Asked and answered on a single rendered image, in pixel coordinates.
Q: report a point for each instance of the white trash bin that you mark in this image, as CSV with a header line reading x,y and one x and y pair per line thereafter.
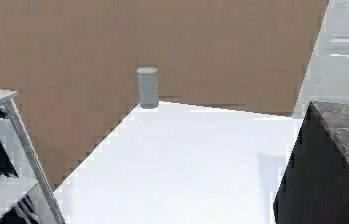
x,y
147,89

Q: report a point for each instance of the white shelf unit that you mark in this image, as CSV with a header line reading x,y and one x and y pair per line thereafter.
x,y
22,143

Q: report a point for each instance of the black counter with marble top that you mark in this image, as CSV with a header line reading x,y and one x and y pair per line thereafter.
x,y
325,166

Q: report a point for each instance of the white room door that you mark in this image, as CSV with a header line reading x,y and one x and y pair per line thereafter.
x,y
338,66

